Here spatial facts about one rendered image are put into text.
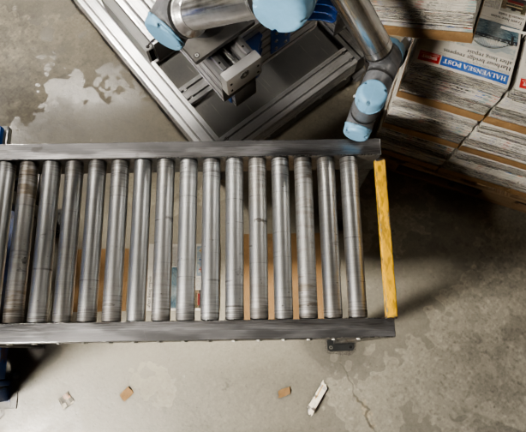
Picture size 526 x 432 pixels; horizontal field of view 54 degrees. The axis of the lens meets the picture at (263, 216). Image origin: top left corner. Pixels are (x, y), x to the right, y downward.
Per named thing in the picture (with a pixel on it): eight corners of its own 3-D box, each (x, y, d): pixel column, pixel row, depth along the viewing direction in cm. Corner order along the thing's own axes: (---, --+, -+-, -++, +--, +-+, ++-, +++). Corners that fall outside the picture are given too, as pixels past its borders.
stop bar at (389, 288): (385, 161, 144) (386, 159, 142) (397, 319, 133) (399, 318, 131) (373, 161, 144) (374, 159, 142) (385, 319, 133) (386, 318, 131)
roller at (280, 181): (283, 160, 151) (291, 154, 146) (288, 324, 138) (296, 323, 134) (268, 158, 149) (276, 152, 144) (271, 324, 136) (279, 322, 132)
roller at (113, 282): (131, 161, 150) (127, 155, 145) (122, 327, 138) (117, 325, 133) (114, 161, 150) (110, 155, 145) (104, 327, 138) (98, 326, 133)
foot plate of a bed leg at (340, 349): (355, 319, 211) (355, 319, 210) (357, 355, 208) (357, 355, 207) (323, 319, 211) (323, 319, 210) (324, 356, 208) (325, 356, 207)
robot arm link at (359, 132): (372, 135, 137) (365, 147, 145) (384, 99, 140) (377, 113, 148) (343, 124, 138) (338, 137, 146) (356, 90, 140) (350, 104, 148)
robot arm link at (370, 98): (369, 62, 130) (361, 83, 141) (353, 99, 127) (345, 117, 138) (398, 73, 129) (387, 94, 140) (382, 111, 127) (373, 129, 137)
